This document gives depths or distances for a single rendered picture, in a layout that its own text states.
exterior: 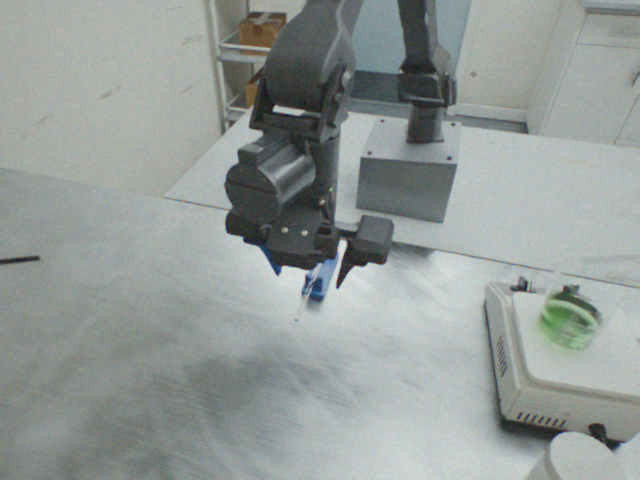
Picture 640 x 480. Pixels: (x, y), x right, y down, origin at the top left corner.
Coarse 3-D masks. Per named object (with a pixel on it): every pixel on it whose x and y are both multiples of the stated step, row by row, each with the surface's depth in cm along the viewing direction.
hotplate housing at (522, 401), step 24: (504, 312) 52; (504, 336) 50; (504, 360) 49; (504, 384) 48; (528, 384) 44; (504, 408) 47; (528, 408) 45; (552, 408) 44; (576, 408) 43; (600, 408) 43; (624, 408) 42; (600, 432) 44; (624, 432) 44
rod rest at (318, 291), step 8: (328, 264) 66; (312, 272) 65; (320, 272) 65; (328, 272) 65; (320, 280) 61; (328, 280) 64; (304, 288) 63; (312, 288) 62; (320, 288) 62; (312, 296) 62; (320, 296) 62
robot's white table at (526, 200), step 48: (240, 144) 98; (480, 144) 98; (528, 144) 98; (576, 144) 98; (192, 192) 83; (480, 192) 83; (528, 192) 83; (576, 192) 83; (624, 192) 83; (432, 240) 72; (480, 240) 72; (528, 240) 72; (576, 240) 72; (624, 240) 72
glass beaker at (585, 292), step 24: (552, 264) 43; (576, 264) 45; (600, 264) 44; (552, 288) 44; (576, 288) 47; (600, 288) 45; (624, 288) 42; (552, 312) 44; (576, 312) 42; (600, 312) 41; (552, 336) 45; (576, 336) 43
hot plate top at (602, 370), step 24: (528, 312) 49; (528, 336) 46; (600, 336) 46; (624, 336) 46; (528, 360) 44; (552, 360) 44; (576, 360) 44; (600, 360) 44; (624, 360) 44; (552, 384) 43; (576, 384) 42; (600, 384) 42; (624, 384) 42
